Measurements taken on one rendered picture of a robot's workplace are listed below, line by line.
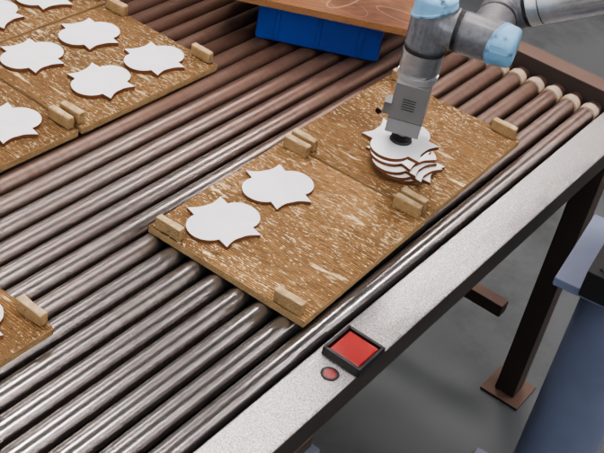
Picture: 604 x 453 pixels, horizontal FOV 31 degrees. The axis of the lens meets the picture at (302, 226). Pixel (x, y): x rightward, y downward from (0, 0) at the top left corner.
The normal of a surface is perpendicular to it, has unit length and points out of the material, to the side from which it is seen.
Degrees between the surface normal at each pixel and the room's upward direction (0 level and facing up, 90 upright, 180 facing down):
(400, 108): 90
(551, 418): 90
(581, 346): 90
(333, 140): 0
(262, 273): 0
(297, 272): 0
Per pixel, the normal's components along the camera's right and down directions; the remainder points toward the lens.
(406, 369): 0.16, -0.78
